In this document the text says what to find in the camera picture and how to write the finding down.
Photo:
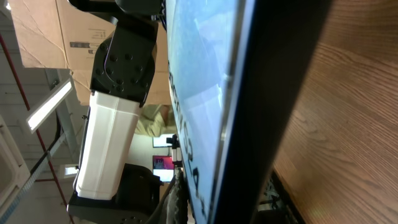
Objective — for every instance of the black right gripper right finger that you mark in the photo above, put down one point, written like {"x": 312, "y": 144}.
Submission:
{"x": 276, "y": 206}

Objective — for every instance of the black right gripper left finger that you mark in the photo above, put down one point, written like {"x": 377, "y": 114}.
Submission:
{"x": 173, "y": 206}

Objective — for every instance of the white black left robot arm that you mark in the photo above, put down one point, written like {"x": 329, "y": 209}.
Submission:
{"x": 106, "y": 188}

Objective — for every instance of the red white computer monitor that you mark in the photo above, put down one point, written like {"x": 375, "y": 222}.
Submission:
{"x": 163, "y": 167}

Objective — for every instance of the person in beige shirt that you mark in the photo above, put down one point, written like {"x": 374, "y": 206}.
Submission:
{"x": 156, "y": 120}

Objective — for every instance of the white ceiling light panel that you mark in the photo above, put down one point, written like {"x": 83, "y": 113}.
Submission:
{"x": 41, "y": 111}

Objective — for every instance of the brown cardboard box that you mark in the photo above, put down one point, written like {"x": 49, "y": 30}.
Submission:
{"x": 77, "y": 46}

